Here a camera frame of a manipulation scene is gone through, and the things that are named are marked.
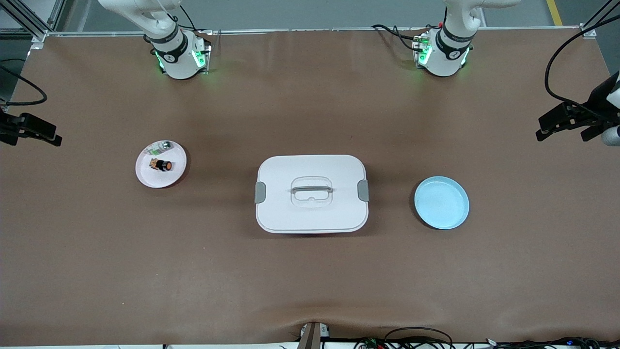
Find pink round plate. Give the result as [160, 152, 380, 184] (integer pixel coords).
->
[135, 141, 187, 189]

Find black looped cable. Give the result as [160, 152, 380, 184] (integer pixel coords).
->
[384, 327, 454, 349]

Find light blue round plate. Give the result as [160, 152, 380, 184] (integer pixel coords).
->
[414, 176, 470, 230]

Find white lidded storage box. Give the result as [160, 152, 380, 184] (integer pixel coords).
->
[255, 155, 370, 234]

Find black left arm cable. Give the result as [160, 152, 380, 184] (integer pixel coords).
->
[544, 27, 620, 110]

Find black left base cables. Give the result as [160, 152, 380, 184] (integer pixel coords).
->
[372, 23, 429, 51]

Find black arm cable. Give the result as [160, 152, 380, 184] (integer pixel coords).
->
[0, 59, 47, 106]
[544, 27, 620, 110]

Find black cable bundle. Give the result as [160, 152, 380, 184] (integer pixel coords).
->
[487, 337, 620, 349]

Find aluminium frame post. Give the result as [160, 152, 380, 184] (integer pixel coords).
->
[580, 0, 620, 38]
[0, 0, 66, 44]

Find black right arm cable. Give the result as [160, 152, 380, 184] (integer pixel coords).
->
[0, 59, 47, 106]

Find black right base cable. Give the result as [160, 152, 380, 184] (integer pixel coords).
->
[162, 5, 214, 35]

